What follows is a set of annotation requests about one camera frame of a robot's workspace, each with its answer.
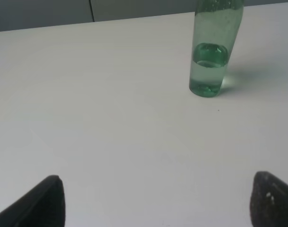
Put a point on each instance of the green transparent glass bottle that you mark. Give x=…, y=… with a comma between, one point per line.
x=216, y=26

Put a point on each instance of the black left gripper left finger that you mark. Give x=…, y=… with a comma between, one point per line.
x=42, y=206

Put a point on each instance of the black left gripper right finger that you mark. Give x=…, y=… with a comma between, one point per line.
x=269, y=201

